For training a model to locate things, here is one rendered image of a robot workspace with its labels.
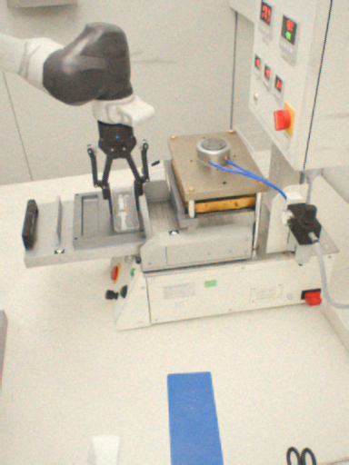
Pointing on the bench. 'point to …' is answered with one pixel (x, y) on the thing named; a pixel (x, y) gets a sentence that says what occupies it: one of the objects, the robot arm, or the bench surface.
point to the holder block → (99, 222)
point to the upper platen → (244, 203)
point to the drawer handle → (29, 223)
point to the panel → (124, 282)
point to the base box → (224, 291)
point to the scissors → (300, 456)
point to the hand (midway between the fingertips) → (123, 198)
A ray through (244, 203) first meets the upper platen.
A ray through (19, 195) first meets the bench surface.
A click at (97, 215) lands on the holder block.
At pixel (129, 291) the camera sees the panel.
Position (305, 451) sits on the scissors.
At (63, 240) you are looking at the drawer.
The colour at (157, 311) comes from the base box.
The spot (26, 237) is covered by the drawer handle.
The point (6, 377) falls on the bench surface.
